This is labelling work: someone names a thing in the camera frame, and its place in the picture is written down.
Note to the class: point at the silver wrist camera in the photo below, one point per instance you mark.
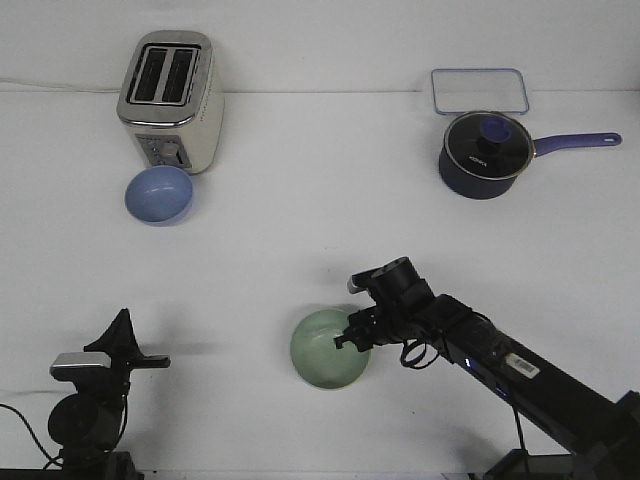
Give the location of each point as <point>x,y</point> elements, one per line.
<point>359,282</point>
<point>72,366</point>

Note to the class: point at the clear container lid blue rim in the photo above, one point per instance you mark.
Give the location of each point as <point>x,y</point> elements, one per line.
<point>459,90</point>

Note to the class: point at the cream and steel toaster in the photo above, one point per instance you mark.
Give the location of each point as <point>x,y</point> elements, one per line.
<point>172,102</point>

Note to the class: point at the green bowl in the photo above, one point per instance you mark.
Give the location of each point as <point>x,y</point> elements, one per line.
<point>315,356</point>

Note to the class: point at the glass pot lid blue knob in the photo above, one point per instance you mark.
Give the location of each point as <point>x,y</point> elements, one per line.
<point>488,145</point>

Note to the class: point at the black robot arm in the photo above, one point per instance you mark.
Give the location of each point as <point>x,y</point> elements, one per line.
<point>600,437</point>
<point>89,424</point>

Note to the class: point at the dark blue saucepan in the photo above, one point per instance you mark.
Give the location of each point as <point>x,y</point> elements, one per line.
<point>473,187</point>

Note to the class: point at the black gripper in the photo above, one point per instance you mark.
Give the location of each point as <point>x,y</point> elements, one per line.
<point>399,295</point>
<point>119,342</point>

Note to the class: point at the blue bowl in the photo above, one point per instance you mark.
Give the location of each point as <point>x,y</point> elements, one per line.
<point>159,195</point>

